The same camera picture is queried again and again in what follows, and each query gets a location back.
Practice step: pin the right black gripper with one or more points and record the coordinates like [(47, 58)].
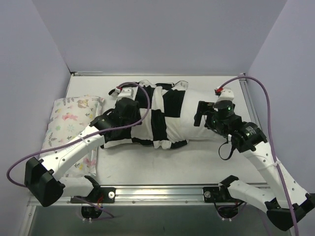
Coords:
[(201, 114)]

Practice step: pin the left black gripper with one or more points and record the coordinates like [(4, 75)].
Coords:
[(127, 104)]

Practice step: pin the black white checkered pillowcase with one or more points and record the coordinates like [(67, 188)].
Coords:
[(161, 128)]

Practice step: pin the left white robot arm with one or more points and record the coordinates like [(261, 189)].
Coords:
[(45, 177)]

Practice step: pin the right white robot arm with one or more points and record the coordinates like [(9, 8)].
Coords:
[(286, 202)]

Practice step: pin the floral patterned pillow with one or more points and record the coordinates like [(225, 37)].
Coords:
[(69, 117)]

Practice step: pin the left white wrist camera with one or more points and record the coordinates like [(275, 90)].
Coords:
[(129, 93)]

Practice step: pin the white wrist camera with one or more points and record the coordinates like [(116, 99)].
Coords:
[(224, 94), (129, 93)]

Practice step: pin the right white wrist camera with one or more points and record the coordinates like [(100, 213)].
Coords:
[(224, 94)]

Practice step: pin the right aluminium rail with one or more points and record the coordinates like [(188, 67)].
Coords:
[(248, 99)]

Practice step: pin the aluminium rail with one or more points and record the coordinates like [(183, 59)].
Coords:
[(248, 99), (156, 193)]

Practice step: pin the front aluminium rail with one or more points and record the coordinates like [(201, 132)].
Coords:
[(156, 193)]

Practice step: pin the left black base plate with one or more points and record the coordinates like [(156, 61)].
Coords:
[(100, 195)]

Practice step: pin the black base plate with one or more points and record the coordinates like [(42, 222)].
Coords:
[(100, 195), (214, 194)]

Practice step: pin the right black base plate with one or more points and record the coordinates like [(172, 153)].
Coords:
[(214, 194)]

